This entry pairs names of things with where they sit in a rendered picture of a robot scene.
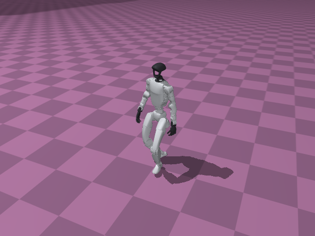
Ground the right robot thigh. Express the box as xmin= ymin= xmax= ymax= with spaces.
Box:
xmin=142 ymin=112 xmax=155 ymax=146

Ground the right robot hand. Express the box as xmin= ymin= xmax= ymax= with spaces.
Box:
xmin=136 ymin=107 xmax=142 ymax=123

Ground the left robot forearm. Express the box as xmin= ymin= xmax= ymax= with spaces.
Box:
xmin=170 ymin=104 xmax=177 ymax=125

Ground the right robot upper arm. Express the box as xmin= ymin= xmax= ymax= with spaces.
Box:
xmin=144 ymin=77 xmax=153 ymax=98

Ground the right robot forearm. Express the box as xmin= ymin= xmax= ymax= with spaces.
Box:
xmin=138 ymin=95 xmax=148 ymax=111

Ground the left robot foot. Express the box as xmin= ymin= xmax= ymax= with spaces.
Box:
xmin=152 ymin=162 xmax=162 ymax=174

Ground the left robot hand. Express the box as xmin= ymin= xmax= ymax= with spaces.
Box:
xmin=167 ymin=121 xmax=176 ymax=136

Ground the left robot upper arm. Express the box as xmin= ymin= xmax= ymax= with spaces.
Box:
xmin=163 ymin=84 xmax=176 ymax=109

